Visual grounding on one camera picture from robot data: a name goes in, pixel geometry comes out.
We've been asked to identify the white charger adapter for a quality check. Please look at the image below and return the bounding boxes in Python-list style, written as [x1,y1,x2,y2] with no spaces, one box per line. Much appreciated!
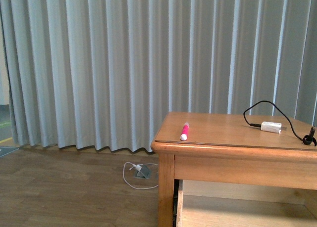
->
[261,121,287,134]

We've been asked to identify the grey pleated curtain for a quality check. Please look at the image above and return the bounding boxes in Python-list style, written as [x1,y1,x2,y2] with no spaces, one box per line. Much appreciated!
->
[0,0,317,151]

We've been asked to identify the grey floor socket box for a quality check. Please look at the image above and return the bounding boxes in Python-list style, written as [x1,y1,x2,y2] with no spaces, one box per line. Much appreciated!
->
[134,165,152,179]

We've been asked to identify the wooden nightstand cabinet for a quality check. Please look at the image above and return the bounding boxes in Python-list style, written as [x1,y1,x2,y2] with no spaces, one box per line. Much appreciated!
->
[151,112,317,227]

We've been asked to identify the wooden top drawer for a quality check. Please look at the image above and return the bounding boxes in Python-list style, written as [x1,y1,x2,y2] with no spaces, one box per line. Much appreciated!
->
[174,180,317,227]

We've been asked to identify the white floor plug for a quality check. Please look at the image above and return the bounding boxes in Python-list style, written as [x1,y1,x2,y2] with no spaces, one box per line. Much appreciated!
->
[129,164,142,172]

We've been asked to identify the pink marker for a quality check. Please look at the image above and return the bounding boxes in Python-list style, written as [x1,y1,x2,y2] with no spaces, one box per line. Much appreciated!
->
[180,122,190,141]

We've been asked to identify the black charger cable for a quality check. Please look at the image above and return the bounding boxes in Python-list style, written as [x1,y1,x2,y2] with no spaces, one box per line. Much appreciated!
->
[243,100,317,147]

